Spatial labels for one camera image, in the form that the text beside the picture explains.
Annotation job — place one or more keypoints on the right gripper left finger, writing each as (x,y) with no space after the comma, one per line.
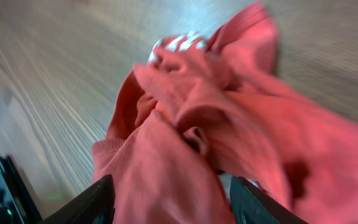
(94,205)

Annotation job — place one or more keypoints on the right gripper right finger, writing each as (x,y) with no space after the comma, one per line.
(250,205)

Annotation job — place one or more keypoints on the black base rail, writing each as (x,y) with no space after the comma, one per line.
(16,204)

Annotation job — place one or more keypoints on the red printed t-shirt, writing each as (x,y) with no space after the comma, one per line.
(202,106)

